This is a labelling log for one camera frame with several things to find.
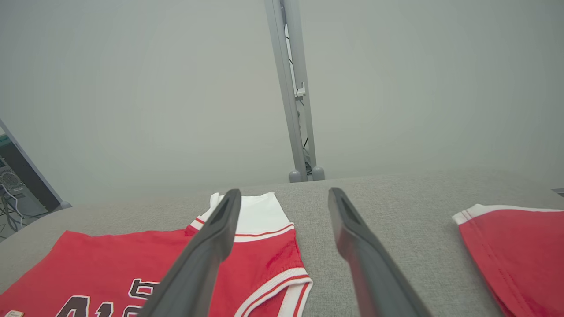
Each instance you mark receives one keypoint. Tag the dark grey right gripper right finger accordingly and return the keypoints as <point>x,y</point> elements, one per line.
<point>374,277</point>

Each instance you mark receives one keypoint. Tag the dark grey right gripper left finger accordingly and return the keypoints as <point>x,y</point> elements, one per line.
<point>198,273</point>

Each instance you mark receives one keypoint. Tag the red jersey with striped trim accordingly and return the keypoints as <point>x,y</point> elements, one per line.
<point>110,259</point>

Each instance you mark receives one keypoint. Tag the red shorts with white trim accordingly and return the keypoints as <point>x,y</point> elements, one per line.
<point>520,255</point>

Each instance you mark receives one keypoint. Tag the grey fabric padded surface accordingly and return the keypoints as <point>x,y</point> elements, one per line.
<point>418,229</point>

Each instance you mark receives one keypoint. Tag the black computer tower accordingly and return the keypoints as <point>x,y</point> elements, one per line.
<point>35,180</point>

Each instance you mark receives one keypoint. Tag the slanted grey frame bar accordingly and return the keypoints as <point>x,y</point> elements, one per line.
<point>65,205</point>

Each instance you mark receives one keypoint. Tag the grey metal frame rail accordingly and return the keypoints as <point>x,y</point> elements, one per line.
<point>558,192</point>

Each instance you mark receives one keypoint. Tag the grey double-bar frame post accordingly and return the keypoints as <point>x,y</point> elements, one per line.
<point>286,88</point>

